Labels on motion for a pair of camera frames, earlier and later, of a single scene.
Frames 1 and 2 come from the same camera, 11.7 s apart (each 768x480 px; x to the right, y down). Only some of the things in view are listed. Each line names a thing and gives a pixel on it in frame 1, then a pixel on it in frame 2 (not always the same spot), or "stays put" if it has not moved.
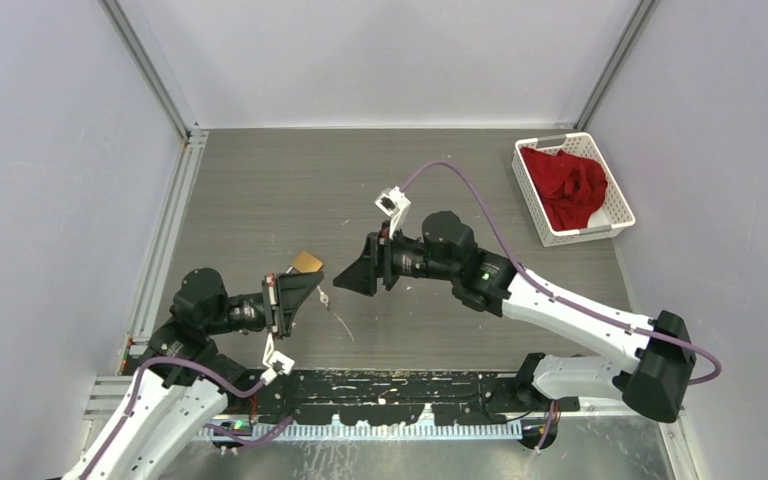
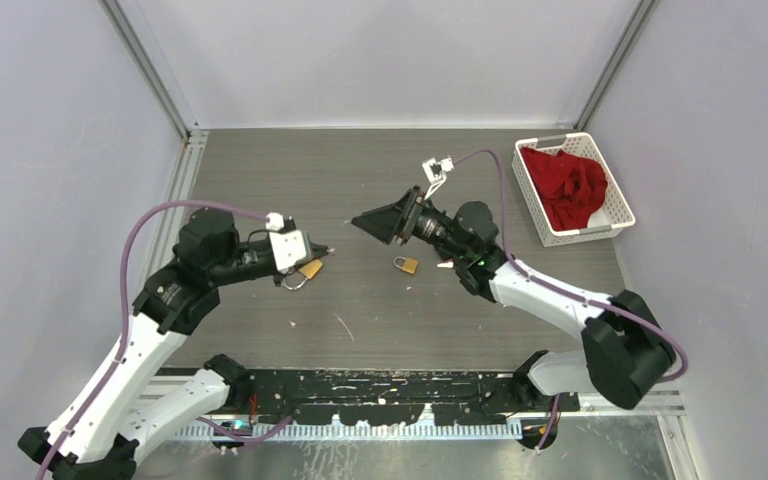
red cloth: [571, 187] stays put
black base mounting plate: [399, 397] stays put
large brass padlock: [305, 262] stays put
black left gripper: [286, 291] → [318, 250]
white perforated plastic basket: [574, 192] stays put
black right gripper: [376, 260] → [398, 219]
